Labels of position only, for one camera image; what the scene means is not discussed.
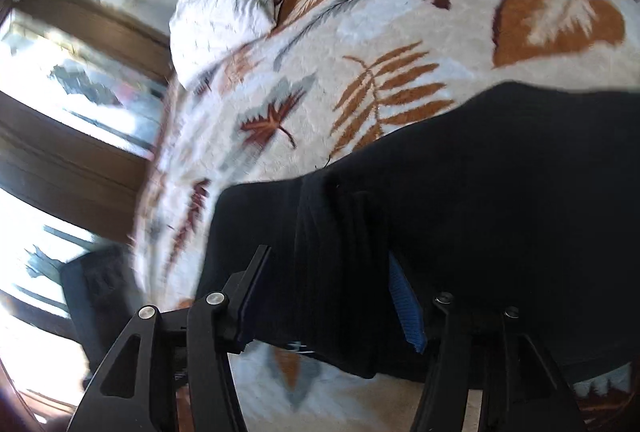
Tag black pants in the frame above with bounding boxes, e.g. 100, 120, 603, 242
197, 80, 640, 385

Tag leaf print fleece blanket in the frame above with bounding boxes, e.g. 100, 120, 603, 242
127, 0, 640, 432

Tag white printed pillow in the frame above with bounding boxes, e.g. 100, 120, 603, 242
169, 0, 281, 90

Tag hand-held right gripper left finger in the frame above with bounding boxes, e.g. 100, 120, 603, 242
67, 244, 273, 432

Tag wooden glass door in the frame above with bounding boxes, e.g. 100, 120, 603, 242
0, 0, 173, 413

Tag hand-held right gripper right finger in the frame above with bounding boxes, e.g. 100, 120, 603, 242
389, 256, 586, 432

